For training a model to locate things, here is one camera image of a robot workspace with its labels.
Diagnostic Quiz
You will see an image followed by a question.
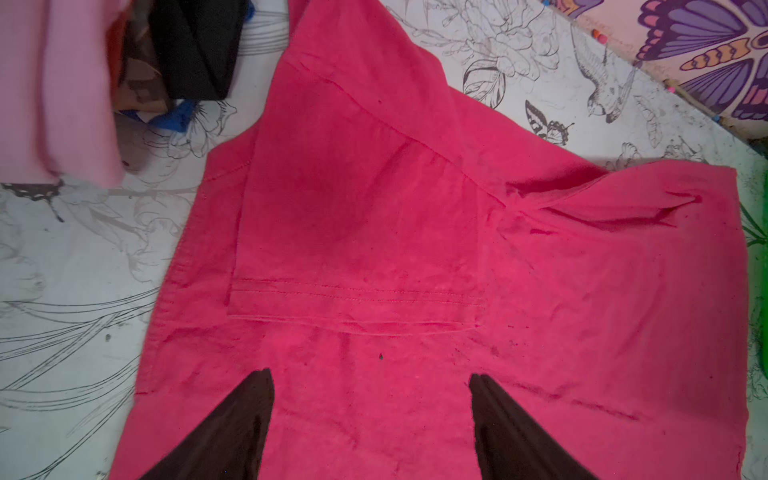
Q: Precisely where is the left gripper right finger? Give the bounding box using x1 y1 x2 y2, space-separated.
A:
469 374 595 480

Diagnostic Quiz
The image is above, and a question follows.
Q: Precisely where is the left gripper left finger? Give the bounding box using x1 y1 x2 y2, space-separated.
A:
143 369 275 480

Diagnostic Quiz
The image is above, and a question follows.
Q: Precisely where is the magenta t-shirt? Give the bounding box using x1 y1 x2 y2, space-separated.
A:
110 1 749 479

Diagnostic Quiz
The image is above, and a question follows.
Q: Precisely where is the dark folded clothes stack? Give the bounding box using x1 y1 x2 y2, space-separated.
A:
112 1 255 133

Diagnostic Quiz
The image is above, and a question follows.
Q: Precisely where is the green plastic basket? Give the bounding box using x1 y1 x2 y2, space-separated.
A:
759 181 768 376

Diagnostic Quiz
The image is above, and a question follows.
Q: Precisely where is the folded light pink t-shirt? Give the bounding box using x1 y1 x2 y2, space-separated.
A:
1 1 129 188

